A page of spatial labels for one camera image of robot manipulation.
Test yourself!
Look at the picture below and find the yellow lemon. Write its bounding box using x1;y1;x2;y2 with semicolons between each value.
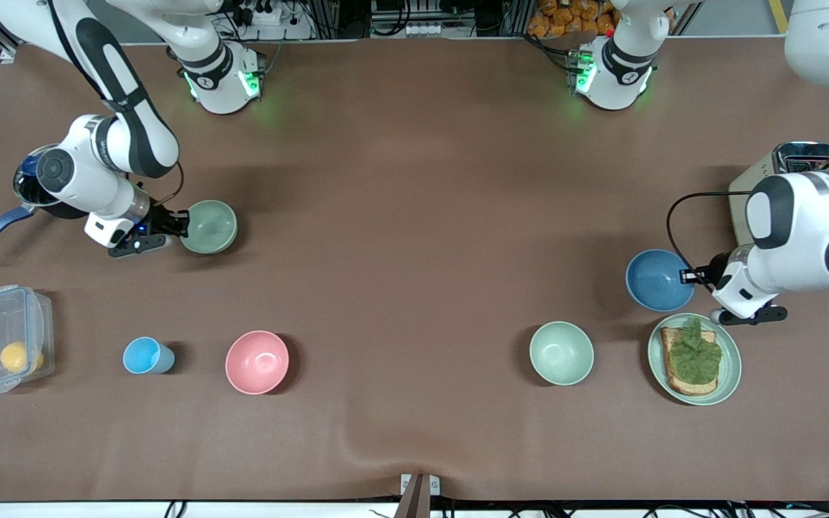
0;342;45;374

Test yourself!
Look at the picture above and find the glass lid blue knob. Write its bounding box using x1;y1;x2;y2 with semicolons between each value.
13;147;63;207

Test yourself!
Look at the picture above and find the pale green plate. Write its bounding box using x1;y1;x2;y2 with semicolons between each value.
648;313;743;406

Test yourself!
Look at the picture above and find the toast slice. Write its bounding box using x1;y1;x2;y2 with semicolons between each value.
659;327;719;396

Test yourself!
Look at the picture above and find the white power strip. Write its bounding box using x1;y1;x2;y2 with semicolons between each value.
227;0;314;40

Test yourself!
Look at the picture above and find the light blue cup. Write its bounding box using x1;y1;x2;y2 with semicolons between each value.
123;337;176;376

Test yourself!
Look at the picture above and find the pink bowl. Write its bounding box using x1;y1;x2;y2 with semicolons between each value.
225;330;290;396

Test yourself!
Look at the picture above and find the blue bowl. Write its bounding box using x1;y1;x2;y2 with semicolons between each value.
625;249;696;312

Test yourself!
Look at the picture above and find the orange snack bag pile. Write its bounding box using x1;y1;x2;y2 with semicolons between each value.
527;0;617;38

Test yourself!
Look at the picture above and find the pale green bowl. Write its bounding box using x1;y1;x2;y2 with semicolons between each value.
529;321;594;386
180;199;238;255

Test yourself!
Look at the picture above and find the metal table edge bracket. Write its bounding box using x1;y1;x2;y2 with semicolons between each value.
400;473;440;518

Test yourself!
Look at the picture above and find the beige chrome toaster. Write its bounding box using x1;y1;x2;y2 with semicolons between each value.
728;142;829;245

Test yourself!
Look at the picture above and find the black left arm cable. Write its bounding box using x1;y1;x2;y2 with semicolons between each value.
666;191;753;292

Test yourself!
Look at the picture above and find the green lettuce leaf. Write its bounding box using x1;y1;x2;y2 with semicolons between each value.
669;318;723;385

